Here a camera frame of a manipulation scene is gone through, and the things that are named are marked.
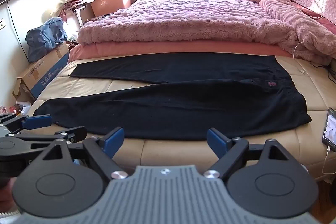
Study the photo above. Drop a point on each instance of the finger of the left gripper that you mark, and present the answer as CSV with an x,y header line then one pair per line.
x,y
70,135
15,123

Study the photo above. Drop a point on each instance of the blue cloth bag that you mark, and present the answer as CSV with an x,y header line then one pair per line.
x,y
44,39

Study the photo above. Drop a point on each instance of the pink fluffy blanket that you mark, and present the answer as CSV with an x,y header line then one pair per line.
x,y
273,22

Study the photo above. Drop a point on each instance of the chair with clothes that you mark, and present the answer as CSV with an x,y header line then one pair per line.
x,y
74,5

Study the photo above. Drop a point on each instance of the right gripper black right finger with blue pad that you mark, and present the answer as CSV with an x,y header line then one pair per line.
x,y
264,179

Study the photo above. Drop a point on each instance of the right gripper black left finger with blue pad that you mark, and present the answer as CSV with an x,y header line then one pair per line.
x,y
66,179

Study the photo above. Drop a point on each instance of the black smartphone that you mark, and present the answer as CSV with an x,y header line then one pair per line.
x,y
329,132

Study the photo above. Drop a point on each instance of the cardboard box blue print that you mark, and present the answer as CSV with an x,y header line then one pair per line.
x,y
39,74

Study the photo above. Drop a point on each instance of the brown plastic tub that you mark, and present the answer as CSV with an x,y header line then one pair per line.
x,y
104,7

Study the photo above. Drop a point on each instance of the salmon pink bed sheet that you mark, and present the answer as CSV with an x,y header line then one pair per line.
x,y
115,49

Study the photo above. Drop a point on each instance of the black pants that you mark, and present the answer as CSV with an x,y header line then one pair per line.
x,y
183,95

